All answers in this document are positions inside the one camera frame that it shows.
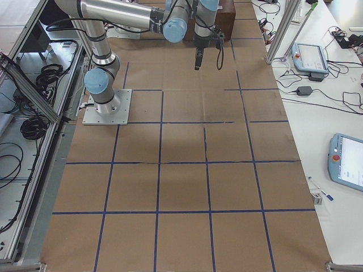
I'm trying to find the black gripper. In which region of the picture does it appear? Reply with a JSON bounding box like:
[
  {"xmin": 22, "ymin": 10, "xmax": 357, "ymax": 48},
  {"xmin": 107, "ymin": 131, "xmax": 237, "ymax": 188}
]
[{"xmin": 194, "ymin": 25, "xmax": 224, "ymax": 70}]

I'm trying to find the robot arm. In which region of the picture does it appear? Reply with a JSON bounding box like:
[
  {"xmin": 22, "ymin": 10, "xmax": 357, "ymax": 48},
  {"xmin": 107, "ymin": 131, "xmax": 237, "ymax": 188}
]
[{"xmin": 56, "ymin": 1, "xmax": 224, "ymax": 116}]

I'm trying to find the dark wooden drawer cabinet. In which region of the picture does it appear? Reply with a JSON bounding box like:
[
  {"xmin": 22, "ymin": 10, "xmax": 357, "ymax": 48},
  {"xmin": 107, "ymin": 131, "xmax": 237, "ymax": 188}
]
[{"xmin": 183, "ymin": 0, "xmax": 236, "ymax": 41}]

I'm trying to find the black power adapter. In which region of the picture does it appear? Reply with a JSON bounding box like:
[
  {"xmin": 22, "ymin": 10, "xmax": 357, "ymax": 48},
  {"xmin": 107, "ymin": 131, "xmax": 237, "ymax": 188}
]
[{"xmin": 296, "ymin": 86, "xmax": 313, "ymax": 96}]

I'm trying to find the teach pendant far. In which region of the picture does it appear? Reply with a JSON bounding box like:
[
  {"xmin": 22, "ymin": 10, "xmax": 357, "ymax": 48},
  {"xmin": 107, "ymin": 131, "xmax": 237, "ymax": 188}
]
[{"xmin": 291, "ymin": 42, "xmax": 329, "ymax": 74}]

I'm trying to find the teach pendant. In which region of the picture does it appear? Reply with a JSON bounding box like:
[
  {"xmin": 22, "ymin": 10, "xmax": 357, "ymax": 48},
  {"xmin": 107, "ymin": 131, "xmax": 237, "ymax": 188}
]
[
  {"xmin": 291, "ymin": 42, "xmax": 329, "ymax": 74},
  {"xmin": 328, "ymin": 133, "xmax": 363, "ymax": 191}
]

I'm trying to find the teach pendant near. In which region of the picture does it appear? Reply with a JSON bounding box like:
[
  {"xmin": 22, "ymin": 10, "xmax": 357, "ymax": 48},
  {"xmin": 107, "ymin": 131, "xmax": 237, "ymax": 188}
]
[{"xmin": 328, "ymin": 133, "xmax": 363, "ymax": 191}]

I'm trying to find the blue pen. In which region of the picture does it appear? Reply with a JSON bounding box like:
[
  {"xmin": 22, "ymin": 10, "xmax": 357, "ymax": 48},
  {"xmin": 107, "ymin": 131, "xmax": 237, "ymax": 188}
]
[{"xmin": 308, "ymin": 176, "xmax": 334, "ymax": 201}]

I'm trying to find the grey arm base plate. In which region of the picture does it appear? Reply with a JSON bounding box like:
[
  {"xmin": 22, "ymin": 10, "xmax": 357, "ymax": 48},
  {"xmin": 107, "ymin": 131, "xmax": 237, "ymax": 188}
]
[{"xmin": 82, "ymin": 89, "xmax": 132, "ymax": 125}]

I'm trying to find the aluminium frame post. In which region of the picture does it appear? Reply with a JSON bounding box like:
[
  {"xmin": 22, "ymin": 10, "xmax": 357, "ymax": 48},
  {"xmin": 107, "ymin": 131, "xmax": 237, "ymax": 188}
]
[{"xmin": 265, "ymin": 0, "xmax": 300, "ymax": 65}]

